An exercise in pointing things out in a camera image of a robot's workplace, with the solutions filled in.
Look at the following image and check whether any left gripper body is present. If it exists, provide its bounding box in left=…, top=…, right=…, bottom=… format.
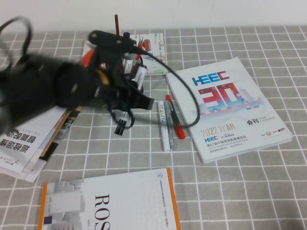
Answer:
left=94, top=59, right=142, bottom=111

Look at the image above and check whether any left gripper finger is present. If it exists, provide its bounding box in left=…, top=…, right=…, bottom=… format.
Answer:
left=106, top=103, right=119, bottom=119
left=131, top=89, right=154, bottom=110

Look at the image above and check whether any white pen with black end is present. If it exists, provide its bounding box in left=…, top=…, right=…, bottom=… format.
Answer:
left=114, top=111, right=128, bottom=137

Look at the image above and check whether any black mesh pen holder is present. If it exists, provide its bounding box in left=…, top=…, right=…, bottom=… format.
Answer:
left=121, top=52, right=147, bottom=95

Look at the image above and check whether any red marker pen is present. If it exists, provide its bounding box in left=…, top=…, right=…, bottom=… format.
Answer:
left=165, top=94, right=186, bottom=139

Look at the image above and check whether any grey pen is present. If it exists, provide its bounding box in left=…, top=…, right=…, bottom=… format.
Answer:
left=166, top=100, right=176, bottom=151

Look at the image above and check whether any red pen with clip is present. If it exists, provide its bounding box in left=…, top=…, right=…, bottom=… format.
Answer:
left=136, top=38, right=144, bottom=63

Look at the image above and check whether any white paint marker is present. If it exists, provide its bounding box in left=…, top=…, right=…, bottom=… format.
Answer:
left=157, top=100, right=171, bottom=152

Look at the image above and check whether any white marker with black cap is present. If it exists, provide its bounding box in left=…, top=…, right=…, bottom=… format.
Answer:
left=122, top=57, right=134, bottom=75

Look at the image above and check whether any red-spined book with map cover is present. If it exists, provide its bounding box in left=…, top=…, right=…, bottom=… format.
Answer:
left=83, top=32, right=166, bottom=77

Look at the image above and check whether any dark photo brochure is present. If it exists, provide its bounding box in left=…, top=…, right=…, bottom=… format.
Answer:
left=39, top=105, right=84, bottom=165

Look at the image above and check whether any orange-edged ROS book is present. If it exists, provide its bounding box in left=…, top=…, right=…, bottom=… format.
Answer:
left=37, top=167, right=182, bottom=230

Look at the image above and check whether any tan-edged booklet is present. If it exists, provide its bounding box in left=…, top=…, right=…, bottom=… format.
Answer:
left=23, top=107, right=72, bottom=173

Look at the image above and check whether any white AgileX brochure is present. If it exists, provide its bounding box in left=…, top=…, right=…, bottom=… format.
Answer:
left=0, top=105, right=67, bottom=173

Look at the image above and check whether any white HEEC show catalogue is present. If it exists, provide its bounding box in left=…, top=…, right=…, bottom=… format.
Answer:
left=165, top=57, right=294, bottom=164

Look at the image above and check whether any black camera cable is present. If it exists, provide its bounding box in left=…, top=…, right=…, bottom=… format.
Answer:
left=130, top=45, right=201, bottom=128

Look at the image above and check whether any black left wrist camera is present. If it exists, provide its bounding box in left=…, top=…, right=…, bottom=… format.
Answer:
left=90, top=30, right=136, bottom=52

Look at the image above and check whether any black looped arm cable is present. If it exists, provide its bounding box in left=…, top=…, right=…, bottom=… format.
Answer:
left=0, top=15, right=33, bottom=72

